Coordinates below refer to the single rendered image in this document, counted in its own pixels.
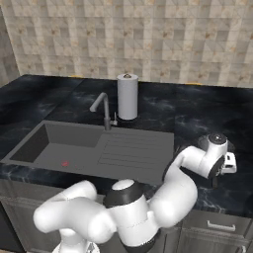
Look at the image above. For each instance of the dark grey tap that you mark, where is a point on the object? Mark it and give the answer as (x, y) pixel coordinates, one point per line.
(106, 112)

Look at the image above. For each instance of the grey cupboard door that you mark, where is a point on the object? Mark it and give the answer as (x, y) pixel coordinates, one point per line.
(210, 242)

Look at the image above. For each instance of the white paper towel roll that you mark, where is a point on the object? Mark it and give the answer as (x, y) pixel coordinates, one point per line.
(127, 97)

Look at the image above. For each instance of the grey sink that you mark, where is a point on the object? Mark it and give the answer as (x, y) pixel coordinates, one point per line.
(131, 151)

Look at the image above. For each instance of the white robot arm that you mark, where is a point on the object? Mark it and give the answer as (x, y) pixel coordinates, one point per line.
(131, 210)

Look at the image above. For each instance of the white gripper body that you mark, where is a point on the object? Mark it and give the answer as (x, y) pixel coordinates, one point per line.
(230, 163)

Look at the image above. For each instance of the grey drawer front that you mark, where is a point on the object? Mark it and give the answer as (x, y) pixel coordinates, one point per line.
(197, 220)

